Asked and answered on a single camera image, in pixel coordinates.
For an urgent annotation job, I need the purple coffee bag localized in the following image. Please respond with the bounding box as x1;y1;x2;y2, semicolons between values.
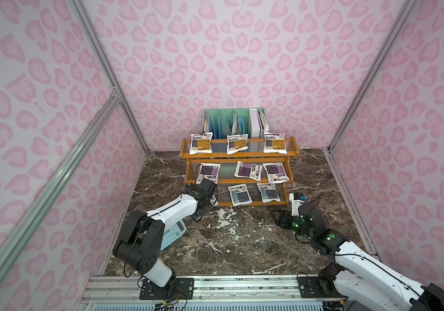
196;163;221;184
234;161;263;181
263;163;289;184

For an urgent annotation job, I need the yellow coffee bag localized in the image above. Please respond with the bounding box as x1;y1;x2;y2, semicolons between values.
263;132;287;154
189;132;213;155
227;134;249;155

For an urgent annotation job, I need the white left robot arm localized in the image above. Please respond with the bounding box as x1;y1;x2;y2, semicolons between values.
112;179;218;288

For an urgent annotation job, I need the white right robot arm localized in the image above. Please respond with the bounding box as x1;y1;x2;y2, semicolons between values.
276;198;444;310

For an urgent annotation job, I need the orange wooden three-tier shelf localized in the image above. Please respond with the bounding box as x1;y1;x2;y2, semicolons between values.
180;137;299;207

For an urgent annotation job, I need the light blue calculator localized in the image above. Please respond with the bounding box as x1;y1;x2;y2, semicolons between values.
160;220;186;251

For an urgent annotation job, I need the green file organizer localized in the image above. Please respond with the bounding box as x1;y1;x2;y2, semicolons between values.
200;108;271;139

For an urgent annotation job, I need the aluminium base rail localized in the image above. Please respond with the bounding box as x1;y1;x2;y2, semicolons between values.
77;274;413;311

